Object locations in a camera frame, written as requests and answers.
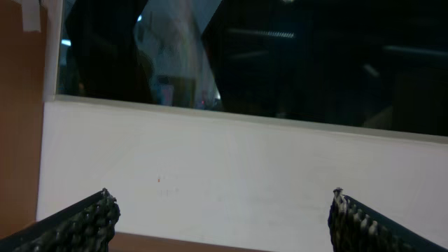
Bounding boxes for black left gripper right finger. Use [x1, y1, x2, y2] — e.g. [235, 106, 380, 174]
[328, 188, 447, 252]

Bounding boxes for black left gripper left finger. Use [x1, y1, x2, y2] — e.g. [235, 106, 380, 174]
[1, 188, 120, 252]

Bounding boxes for dark glass window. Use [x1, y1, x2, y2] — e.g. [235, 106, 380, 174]
[57, 0, 447, 136]

